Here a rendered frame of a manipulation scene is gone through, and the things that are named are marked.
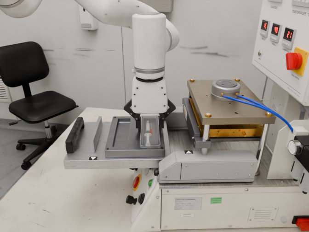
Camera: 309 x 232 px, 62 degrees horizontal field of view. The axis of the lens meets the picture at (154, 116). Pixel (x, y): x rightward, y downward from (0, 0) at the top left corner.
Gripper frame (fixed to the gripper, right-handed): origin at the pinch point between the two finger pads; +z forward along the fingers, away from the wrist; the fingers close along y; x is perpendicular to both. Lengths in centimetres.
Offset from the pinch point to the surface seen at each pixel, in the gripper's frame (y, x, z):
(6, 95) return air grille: -143, 177, 65
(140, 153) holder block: -2.8, -10.0, 3.4
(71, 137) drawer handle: -22.1, -5.4, 0.7
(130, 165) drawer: -5.5, -11.0, 6.3
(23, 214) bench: -40.0, -9.3, 26.6
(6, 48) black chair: -112, 141, 9
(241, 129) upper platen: 23.9, -10.2, -4.1
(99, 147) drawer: -14.9, -4.6, 4.6
